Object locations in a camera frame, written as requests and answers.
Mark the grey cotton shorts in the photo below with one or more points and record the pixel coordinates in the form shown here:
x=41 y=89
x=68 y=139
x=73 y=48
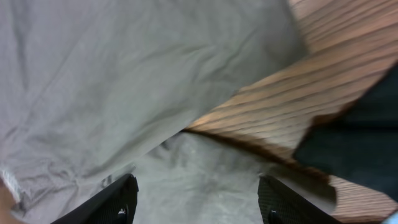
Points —
x=92 y=90

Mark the black garment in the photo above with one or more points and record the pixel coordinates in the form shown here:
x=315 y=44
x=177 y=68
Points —
x=360 y=145

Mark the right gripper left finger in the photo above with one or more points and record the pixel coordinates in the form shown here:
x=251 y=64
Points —
x=116 y=204

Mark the light blue garment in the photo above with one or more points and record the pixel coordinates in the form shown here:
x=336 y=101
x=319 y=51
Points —
x=393 y=219

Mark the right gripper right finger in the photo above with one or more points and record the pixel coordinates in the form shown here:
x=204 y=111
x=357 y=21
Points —
x=281 y=205

